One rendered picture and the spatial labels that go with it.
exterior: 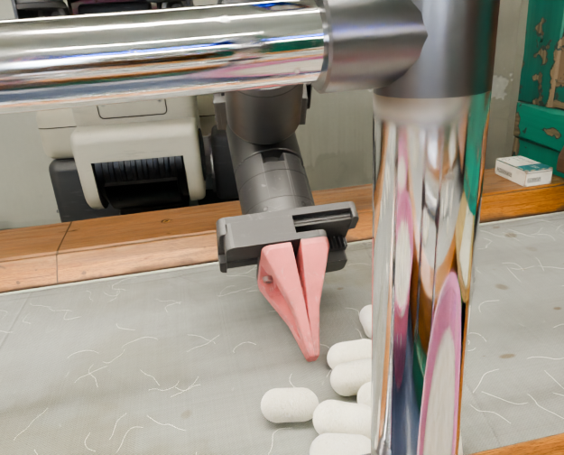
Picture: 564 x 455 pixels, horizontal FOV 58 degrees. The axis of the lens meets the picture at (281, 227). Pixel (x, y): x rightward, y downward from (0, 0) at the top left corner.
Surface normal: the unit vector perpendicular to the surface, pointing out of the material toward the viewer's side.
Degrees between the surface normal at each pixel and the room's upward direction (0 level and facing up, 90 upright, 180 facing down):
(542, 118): 90
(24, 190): 89
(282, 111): 127
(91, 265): 45
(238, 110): 118
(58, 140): 90
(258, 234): 39
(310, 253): 61
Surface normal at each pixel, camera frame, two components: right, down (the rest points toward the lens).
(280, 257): 0.15, -0.14
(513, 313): -0.06, -0.92
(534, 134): -0.98, 0.14
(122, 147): 0.11, 0.50
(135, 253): 0.10, -0.40
